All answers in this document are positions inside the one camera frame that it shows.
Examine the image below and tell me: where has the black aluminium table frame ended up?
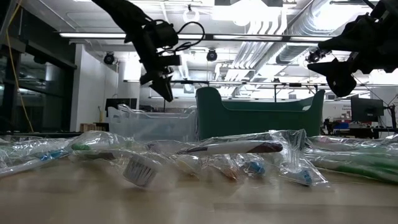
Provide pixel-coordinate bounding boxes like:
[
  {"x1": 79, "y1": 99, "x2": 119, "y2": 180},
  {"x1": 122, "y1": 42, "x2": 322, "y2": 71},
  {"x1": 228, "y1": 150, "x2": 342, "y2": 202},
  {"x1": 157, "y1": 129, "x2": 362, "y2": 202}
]
[{"x1": 0, "y1": 131, "x2": 109, "y2": 139}]

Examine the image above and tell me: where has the small clear plastic bin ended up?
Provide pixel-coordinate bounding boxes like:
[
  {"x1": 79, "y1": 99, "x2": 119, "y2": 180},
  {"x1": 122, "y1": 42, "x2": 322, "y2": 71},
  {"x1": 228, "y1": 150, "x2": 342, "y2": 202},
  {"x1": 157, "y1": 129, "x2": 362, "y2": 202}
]
[{"x1": 107, "y1": 105, "x2": 198, "y2": 142}]

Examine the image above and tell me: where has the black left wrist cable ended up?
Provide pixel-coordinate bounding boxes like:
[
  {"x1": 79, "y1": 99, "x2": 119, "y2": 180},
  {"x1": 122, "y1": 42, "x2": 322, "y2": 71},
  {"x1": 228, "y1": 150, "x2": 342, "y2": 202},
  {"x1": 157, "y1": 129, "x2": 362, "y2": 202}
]
[{"x1": 160, "y1": 21, "x2": 206, "y2": 54}]

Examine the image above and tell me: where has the linear ceiling light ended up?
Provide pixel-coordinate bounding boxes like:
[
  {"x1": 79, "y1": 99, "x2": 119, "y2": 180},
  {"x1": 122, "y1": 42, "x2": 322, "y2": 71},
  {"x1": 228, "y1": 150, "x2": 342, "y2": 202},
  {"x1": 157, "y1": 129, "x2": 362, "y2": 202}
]
[{"x1": 58, "y1": 32, "x2": 338, "y2": 43}]

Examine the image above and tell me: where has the black background desk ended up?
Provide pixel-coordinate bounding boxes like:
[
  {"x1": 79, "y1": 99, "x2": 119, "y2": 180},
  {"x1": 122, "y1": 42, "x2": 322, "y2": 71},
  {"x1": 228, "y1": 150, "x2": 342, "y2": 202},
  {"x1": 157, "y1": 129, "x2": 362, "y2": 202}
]
[{"x1": 323, "y1": 126, "x2": 398, "y2": 139}]

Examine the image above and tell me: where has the large black monitor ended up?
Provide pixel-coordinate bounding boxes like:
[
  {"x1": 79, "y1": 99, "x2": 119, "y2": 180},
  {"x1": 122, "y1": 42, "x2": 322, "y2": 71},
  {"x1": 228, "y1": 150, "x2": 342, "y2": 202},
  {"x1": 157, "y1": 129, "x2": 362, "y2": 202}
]
[{"x1": 350, "y1": 96, "x2": 385, "y2": 123}]

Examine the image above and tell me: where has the white ring lamp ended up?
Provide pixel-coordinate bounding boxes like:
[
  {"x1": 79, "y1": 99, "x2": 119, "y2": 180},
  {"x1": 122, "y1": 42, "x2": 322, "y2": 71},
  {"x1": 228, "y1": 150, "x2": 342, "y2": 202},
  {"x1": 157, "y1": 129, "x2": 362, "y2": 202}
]
[{"x1": 182, "y1": 6, "x2": 200, "y2": 26}]

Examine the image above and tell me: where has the green plastic basin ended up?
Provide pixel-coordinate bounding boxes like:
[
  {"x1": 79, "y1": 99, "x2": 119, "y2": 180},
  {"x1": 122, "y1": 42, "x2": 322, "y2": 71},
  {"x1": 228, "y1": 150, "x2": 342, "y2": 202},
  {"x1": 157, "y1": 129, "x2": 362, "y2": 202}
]
[{"x1": 195, "y1": 86, "x2": 326, "y2": 141}]

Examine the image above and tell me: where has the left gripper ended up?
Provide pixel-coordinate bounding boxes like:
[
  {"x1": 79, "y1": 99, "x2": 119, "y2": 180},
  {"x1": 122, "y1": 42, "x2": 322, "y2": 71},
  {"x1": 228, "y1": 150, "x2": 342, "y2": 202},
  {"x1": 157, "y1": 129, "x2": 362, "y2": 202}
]
[{"x1": 134, "y1": 29, "x2": 182, "y2": 103}]

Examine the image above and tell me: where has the wooden block stack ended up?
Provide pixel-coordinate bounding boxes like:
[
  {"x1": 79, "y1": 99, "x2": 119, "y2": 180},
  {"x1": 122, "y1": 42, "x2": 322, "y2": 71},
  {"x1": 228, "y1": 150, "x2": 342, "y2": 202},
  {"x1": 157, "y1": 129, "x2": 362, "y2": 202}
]
[{"x1": 80, "y1": 122, "x2": 109, "y2": 133}]

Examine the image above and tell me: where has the purple white toothbrush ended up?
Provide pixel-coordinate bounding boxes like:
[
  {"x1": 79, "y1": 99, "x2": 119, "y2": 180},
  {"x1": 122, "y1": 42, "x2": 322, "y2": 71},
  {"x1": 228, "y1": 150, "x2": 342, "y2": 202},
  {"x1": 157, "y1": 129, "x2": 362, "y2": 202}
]
[{"x1": 144, "y1": 139, "x2": 200, "y2": 155}]

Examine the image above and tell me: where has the white maroon toothbrush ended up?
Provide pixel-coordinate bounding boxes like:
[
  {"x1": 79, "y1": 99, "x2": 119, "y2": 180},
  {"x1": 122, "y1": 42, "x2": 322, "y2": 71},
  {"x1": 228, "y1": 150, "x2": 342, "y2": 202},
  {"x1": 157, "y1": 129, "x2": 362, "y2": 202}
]
[{"x1": 176, "y1": 132, "x2": 307, "y2": 158}]

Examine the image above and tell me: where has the green white toothbrush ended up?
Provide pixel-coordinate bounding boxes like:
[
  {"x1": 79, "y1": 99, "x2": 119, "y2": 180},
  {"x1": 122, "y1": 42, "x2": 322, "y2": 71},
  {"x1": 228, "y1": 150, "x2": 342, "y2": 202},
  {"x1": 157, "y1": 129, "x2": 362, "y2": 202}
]
[
  {"x1": 310, "y1": 157, "x2": 398, "y2": 175},
  {"x1": 70, "y1": 130, "x2": 137, "y2": 155},
  {"x1": 317, "y1": 164, "x2": 398, "y2": 185},
  {"x1": 307, "y1": 135, "x2": 398, "y2": 151},
  {"x1": 303, "y1": 147, "x2": 398, "y2": 166}
]

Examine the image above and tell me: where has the white bristle toothbrush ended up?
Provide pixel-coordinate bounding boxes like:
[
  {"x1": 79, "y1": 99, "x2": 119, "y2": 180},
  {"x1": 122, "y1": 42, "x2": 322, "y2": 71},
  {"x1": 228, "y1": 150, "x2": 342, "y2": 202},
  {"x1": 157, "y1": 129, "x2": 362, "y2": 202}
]
[{"x1": 70, "y1": 151, "x2": 164, "y2": 189}]

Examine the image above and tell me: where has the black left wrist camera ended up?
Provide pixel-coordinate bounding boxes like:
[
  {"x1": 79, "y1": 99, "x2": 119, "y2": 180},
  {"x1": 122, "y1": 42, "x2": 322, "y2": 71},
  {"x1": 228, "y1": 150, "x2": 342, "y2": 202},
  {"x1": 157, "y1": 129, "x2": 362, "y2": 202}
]
[{"x1": 154, "y1": 21, "x2": 180, "y2": 49}]

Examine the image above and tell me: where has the orange white toothbrush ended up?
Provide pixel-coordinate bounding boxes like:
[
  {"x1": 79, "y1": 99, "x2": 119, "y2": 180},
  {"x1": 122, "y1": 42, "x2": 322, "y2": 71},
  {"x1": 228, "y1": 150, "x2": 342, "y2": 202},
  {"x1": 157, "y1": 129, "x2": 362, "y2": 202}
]
[{"x1": 172, "y1": 152, "x2": 205, "y2": 181}]

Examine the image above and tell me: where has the blue white toothbrush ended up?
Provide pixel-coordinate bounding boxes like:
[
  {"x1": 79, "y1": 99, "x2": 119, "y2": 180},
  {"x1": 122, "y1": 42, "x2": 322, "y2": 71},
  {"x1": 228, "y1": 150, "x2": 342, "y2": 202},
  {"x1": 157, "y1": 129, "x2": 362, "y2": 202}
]
[
  {"x1": 278, "y1": 154, "x2": 330, "y2": 189},
  {"x1": 0, "y1": 136, "x2": 72, "y2": 156},
  {"x1": 0, "y1": 146, "x2": 72, "y2": 179},
  {"x1": 242, "y1": 154, "x2": 268, "y2": 180}
]

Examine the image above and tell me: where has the hanging yellow cable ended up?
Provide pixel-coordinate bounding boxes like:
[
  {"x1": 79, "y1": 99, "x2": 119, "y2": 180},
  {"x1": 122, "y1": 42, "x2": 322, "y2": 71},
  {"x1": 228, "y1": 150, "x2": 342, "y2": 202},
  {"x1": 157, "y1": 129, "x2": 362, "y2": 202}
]
[{"x1": 4, "y1": 0, "x2": 35, "y2": 133}]

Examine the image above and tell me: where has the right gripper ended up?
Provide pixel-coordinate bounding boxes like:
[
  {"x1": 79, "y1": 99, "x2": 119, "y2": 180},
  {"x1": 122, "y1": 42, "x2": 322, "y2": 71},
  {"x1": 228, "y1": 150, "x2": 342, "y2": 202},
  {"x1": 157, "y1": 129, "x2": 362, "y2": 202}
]
[{"x1": 307, "y1": 12, "x2": 398, "y2": 98}]

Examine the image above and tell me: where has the black ceiling camera cluster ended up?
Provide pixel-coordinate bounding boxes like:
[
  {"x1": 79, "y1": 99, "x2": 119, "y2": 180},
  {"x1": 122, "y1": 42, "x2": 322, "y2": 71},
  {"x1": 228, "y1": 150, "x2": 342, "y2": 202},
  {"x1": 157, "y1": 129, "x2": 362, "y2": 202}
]
[{"x1": 306, "y1": 48, "x2": 331, "y2": 64}]

